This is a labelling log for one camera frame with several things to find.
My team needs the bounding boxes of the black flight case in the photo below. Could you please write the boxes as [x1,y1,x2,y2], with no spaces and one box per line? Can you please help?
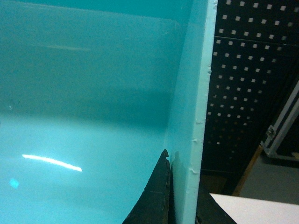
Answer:
[261,80,299,162]

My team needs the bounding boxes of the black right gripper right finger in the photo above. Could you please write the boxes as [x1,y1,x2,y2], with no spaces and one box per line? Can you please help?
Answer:
[195,185,234,224]

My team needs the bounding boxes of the black perforated metal panel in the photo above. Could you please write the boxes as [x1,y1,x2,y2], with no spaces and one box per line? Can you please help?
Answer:
[202,0,299,173]

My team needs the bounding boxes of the white table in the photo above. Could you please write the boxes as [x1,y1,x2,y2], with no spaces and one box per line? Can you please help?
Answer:
[211,194,299,224]

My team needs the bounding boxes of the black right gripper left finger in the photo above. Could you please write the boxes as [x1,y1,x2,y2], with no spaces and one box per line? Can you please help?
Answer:
[123,149,171,224]

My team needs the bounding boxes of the teal plastic tray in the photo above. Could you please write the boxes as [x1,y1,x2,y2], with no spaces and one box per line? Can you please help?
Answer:
[0,0,218,224]

